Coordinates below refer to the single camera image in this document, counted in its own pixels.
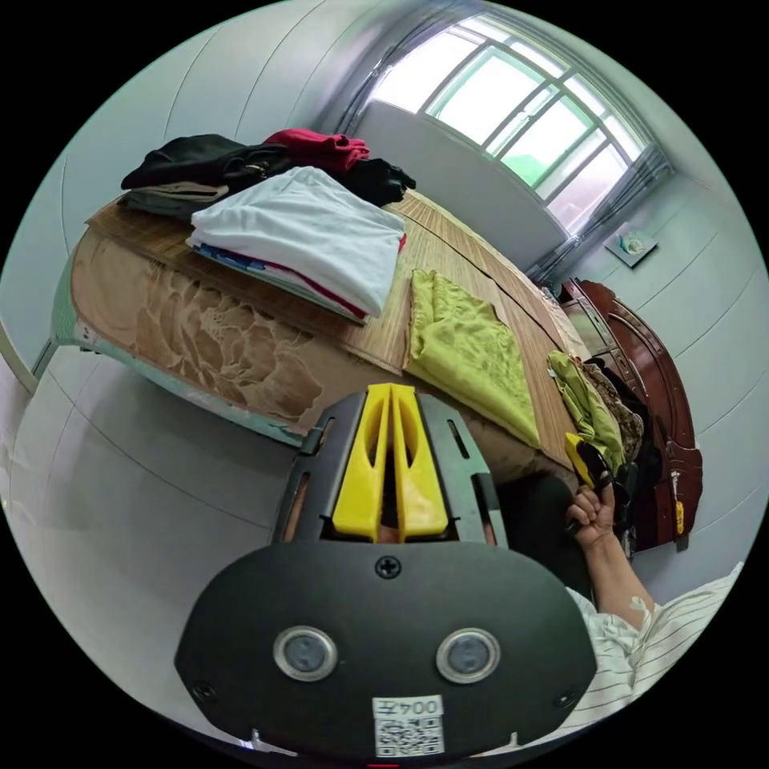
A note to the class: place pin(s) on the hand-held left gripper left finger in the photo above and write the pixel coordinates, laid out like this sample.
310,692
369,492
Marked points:
359,480

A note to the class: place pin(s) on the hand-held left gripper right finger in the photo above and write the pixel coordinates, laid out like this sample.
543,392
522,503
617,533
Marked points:
422,492

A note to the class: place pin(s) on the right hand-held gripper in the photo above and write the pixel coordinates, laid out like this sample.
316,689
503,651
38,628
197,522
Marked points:
601,467

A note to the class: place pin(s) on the person's right forearm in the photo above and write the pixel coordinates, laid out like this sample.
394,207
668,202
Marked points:
616,580

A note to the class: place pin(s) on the person's right hand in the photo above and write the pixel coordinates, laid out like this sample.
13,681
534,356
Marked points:
593,519

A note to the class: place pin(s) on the pile of clothes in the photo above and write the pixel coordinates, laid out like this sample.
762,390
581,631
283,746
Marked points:
306,240
586,399

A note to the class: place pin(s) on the yellow-green garment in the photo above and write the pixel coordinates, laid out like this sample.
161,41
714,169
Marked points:
465,348

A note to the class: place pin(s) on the bed with woven mat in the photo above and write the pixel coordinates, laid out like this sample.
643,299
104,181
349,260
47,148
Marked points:
480,273

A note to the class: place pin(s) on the person's body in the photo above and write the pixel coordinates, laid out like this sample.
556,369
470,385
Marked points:
673,652

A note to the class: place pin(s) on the grey curtain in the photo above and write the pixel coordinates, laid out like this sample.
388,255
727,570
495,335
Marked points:
355,99
607,219

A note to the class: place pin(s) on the window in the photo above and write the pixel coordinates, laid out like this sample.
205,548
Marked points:
510,78

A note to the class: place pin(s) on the small wall picture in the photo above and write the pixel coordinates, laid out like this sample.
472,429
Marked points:
631,246

